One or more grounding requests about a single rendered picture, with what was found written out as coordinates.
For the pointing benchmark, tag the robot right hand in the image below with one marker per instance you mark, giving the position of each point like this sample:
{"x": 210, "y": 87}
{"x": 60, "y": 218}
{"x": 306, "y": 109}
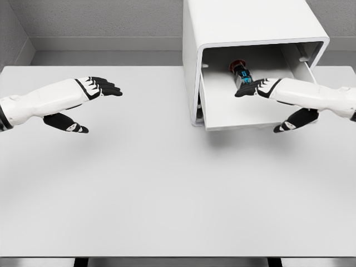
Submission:
{"x": 292, "y": 93}

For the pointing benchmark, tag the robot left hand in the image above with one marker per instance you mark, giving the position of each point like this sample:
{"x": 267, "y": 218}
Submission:
{"x": 64, "y": 93}

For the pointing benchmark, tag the white cabinet drawer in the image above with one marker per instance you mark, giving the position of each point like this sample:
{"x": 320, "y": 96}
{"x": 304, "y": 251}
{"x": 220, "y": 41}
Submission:
{"x": 236, "y": 111}

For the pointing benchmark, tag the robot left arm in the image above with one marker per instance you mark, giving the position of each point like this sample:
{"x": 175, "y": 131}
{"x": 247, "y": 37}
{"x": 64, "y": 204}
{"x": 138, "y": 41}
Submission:
{"x": 14, "y": 111}

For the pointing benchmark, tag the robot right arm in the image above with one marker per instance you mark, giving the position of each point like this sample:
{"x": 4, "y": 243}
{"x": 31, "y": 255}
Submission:
{"x": 342, "y": 101}

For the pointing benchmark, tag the white tabletop storage cabinet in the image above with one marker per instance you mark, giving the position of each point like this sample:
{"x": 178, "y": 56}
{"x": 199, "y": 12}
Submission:
{"x": 250, "y": 27}

